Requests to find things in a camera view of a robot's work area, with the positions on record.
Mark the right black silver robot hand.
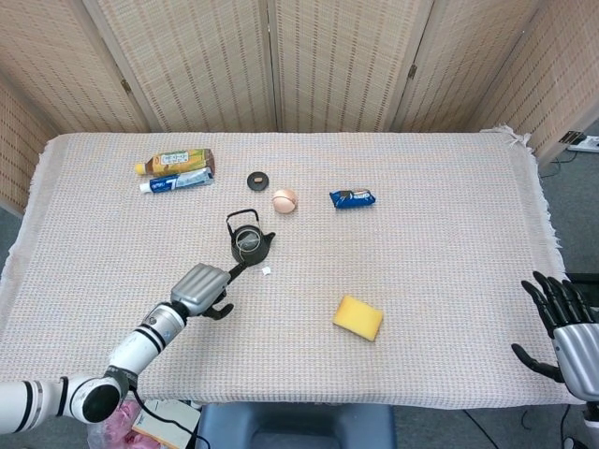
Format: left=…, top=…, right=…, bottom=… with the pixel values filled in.
left=510, top=270, right=599, bottom=402

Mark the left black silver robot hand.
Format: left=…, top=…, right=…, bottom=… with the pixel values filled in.
left=169, top=262, right=249, bottom=322

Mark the pyramid tea bag with tag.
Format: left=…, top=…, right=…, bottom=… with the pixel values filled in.
left=235, top=232, right=273, bottom=276

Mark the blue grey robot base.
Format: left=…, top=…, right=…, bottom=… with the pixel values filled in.
left=195, top=402, right=398, bottom=449

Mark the black cast iron teapot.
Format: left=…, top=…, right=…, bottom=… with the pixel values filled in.
left=226, top=209, right=277, bottom=268

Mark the blue white toothpaste tube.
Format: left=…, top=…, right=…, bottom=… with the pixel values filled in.
left=139, top=167, right=215, bottom=195

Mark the pink ball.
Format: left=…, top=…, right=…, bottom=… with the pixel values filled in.
left=271, top=188, right=300, bottom=215

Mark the yellow drink bottle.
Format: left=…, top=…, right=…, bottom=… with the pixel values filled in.
left=135, top=148, right=217, bottom=177

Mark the white book with orange edge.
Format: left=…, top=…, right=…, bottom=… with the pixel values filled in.
left=131, top=398, right=202, bottom=449

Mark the yellow sponge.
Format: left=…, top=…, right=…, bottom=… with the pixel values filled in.
left=332, top=294, right=385, bottom=343

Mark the blue cookie packet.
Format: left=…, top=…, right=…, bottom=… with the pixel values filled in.
left=329, top=187, right=378, bottom=210

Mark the pale woven tablecloth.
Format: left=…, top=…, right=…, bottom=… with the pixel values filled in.
left=0, top=123, right=575, bottom=411

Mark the white power strip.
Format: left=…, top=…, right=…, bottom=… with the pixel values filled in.
left=567, top=134, right=599, bottom=153

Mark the woven bamboo folding screen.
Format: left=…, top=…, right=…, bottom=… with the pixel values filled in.
left=0, top=0, right=599, bottom=216

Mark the black floor cable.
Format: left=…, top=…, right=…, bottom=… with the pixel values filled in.
left=462, top=409, right=498, bottom=449

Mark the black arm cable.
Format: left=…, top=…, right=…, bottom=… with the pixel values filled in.
left=124, top=384, right=208, bottom=449

